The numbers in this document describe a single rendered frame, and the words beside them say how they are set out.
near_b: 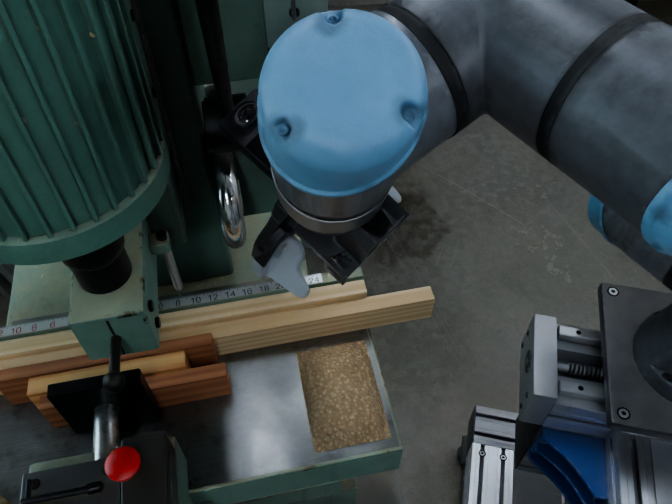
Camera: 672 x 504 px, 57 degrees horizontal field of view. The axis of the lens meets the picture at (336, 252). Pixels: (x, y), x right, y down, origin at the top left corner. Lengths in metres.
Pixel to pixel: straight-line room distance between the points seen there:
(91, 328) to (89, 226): 0.18
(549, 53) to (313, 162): 0.11
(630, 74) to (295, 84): 0.13
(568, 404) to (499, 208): 1.33
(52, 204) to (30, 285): 0.58
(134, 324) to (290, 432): 0.21
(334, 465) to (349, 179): 0.47
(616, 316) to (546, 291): 1.06
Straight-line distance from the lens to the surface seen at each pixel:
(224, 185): 0.69
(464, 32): 0.31
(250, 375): 0.74
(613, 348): 0.93
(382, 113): 0.26
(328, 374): 0.71
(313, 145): 0.26
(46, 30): 0.39
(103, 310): 0.62
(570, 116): 0.28
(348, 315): 0.73
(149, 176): 0.49
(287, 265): 0.54
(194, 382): 0.70
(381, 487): 0.98
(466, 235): 2.08
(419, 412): 1.72
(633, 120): 0.27
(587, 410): 0.94
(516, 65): 0.30
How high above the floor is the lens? 1.55
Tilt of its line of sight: 51 degrees down
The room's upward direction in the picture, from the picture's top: straight up
